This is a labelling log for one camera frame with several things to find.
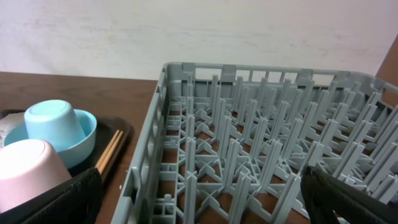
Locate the light blue bowl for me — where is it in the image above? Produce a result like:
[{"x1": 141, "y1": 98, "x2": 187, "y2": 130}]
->
[{"x1": 2, "y1": 109, "x2": 98, "y2": 169}]

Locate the dark brown tray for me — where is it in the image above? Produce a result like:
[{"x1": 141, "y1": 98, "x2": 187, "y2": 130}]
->
[{"x1": 0, "y1": 108, "x2": 133, "y2": 183}]

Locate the wooden chopstick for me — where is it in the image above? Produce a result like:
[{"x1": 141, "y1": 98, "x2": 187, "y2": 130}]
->
[
  {"x1": 95, "y1": 130, "x2": 120, "y2": 169},
  {"x1": 98, "y1": 131, "x2": 123, "y2": 175}
]

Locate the light blue cup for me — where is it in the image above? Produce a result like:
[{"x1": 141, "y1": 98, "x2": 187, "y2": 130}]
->
[{"x1": 24, "y1": 100, "x2": 85, "y2": 151}]

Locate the grey dishwasher rack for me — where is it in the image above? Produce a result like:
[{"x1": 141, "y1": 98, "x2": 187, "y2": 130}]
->
[{"x1": 112, "y1": 62, "x2": 397, "y2": 223}]

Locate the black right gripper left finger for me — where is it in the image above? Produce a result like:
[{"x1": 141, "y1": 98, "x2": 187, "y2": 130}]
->
[{"x1": 1, "y1": 167, "x2": 103, "y2": 223}]

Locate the white napkin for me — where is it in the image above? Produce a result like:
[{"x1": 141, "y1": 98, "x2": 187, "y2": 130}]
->
[{"x1": 0, "y1": 113, "x2": 24, "y2": 147}]

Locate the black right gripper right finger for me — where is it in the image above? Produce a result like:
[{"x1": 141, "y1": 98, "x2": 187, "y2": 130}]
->
[{"x1": 300, "y1": 166, "x2": 397, "y2": 224}]

